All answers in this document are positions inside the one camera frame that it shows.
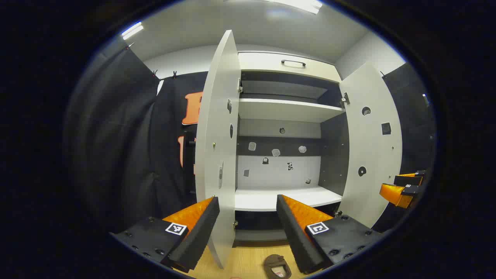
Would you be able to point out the brown fuzzy shoe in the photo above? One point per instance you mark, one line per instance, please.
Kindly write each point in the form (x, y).
(276, 261)

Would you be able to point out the white cabinet door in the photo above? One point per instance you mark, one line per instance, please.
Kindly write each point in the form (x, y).
(217, 116)
(372, 155)

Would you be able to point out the black backdrop cloth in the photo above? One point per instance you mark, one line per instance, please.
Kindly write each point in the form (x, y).
(116, 135)
(410, 128)

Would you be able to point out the white shoe cabinet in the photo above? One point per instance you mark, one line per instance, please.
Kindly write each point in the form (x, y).
(286, 197)

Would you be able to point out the white cabinet drawer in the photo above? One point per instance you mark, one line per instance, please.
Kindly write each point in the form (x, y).
(263, 62)

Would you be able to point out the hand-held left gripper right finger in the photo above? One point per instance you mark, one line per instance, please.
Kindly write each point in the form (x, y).
(296, 236)

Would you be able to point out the ceiling light panel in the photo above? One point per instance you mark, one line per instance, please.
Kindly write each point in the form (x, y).
(132, 30)

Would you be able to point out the white cabinet shelf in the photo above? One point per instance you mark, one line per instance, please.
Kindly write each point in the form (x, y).
(283, 110)

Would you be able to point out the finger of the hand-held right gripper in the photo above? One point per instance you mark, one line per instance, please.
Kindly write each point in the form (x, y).
(407, 180)
(395, 193)

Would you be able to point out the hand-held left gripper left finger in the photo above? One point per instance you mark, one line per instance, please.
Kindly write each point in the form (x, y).
(199, 232)

